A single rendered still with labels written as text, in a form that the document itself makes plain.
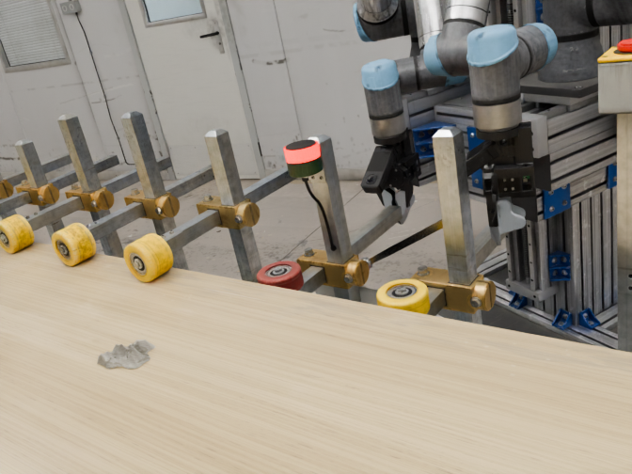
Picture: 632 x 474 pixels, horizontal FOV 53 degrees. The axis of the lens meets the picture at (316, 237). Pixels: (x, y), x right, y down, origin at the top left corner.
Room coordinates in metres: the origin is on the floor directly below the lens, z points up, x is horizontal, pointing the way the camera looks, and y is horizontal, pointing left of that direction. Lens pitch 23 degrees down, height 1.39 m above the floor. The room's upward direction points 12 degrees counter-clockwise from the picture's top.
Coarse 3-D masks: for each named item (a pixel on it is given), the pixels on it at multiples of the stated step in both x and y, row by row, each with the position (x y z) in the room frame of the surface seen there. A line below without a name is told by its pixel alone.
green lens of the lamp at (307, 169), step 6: (312, 162) 1.04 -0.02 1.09; (318, 162) 1.05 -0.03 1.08; (288, 168) 1.06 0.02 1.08; (294, 168) 1.04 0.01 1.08; (300, 168) 1.04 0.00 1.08; (306, 168) 1.04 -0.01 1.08; (312, 168) 1.04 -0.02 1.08; (318, 168) 1.04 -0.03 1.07; (294, 174) 1.04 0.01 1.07; (300, 174) 1.04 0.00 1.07; (306, 174) 1.04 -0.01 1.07; (312, 174) 1.04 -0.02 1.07
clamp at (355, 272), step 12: (324, 252) 1.14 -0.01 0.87; (300, 264) 1.14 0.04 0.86; (312, 264) 1.11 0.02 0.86; (324, 264) 1.10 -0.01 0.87; (336, 264) 1.08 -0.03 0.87; (348, 264) 1.08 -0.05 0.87; (360, 264) 1.07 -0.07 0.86; (336, 276) 1.08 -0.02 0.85; (348, 276) 1.06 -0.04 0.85; (360, 276) 1.07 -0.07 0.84; (348, 288) 1.07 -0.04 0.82
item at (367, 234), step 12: (384, 216) 1.29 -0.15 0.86; (396, 216) 1.31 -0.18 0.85; (360, 228) 1.25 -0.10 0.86; (372, 228) 1.24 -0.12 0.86; (384, 228) 1.27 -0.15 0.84; (360, 240) 1.20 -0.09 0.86; (372, 240) 1.23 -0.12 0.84; (360, 252) 1.19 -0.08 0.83; (312, 276) 1.07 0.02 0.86; (324, 276) 1.10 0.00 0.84; (312, 288) 1.07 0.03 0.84
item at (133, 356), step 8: (120, 344) 0.85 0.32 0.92; (136, 344) 0.86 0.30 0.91; (144, 344) 0.86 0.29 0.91; (152, 344) 0.86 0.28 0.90; (112, 352) 0.85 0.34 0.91; (120, 352) 0.85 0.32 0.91; (128, 352) 0.83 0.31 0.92; (136, 352) 0.83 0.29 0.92; (144, 352) 0.85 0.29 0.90; (104, 360) 0.84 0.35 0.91; (112, 360) 0.83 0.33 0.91; (120, 360) 0.83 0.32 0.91; (128, 360) 0.83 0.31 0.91; (136, 360) 0.82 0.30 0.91; (144, 360) 0.82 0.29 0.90; (128, 368) 0.81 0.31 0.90; (136, 368) 0.81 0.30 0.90
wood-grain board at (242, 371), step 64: (0, 256) 1.43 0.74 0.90; (0, 320) 1.08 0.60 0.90; (64, 320) 1.02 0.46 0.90; (128, 320) 0.97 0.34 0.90; (192, 320) 0.92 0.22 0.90; (256, 320) 0.88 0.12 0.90; (320, 320) 0.84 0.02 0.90; (384, 320) 0.80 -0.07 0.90; (448, 320) 0.77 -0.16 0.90; (0, 384) 0.85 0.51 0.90; (64, 384) 0.81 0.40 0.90; (128, 384) 0.77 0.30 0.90; (192, 384) 0.74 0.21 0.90; (256, 384) 0.71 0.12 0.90; (320, 384) 0.68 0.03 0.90; (384, 384) 0.66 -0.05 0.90; (448, 384) 0.63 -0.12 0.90; (512, 384) 0.61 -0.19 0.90; (576, 384) 0.58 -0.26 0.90; (0, 448) 0.69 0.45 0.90; (64, 448) 0.66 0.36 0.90; (128, 448) 0.63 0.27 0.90; (192, 448) 0.61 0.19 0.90; (256, 448) 0.59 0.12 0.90; (320, 448) 0.57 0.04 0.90; (384, 448) 0.55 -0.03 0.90; (448, 448) 0.53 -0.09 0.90; (512, 448) 0.51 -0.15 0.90; (576, 448) 0.49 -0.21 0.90
